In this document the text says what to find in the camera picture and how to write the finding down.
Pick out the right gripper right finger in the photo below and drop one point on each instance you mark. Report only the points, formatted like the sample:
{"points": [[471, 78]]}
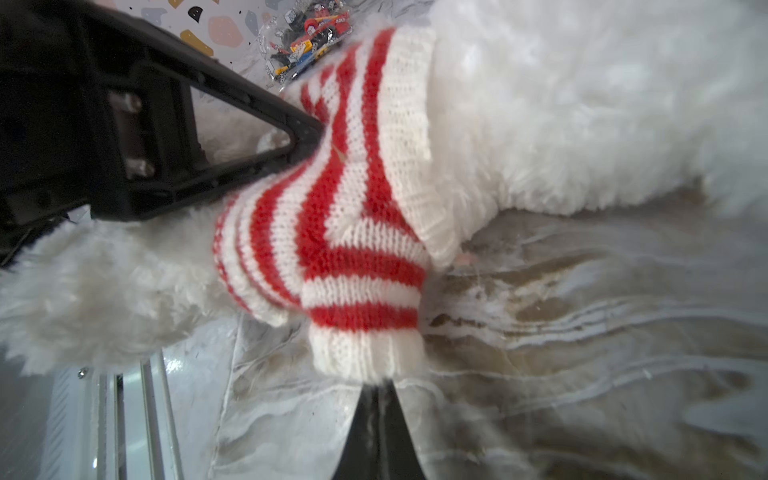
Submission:
{"points": [[396, 457]]}

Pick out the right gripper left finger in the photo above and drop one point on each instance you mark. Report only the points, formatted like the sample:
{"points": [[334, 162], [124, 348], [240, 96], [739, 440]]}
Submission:
{"points": [[359, 458]]}

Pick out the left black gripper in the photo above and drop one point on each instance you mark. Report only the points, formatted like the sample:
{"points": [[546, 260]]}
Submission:
{"points": [[96, 109]]}

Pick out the red white striped sweater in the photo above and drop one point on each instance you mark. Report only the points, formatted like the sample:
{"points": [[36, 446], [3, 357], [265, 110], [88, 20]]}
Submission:
{"points": [[348, 236]]}

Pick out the white teddy bear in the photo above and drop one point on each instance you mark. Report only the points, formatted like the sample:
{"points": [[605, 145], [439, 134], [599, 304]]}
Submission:
{"points": [[552, 107]]}

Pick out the clear bag of small toys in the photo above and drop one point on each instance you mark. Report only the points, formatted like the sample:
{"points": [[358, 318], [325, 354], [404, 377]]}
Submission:
{"points": [[293, 43]]}

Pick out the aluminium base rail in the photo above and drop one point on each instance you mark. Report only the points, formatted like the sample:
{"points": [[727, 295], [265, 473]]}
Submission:
{"points": [[111, 426]]}

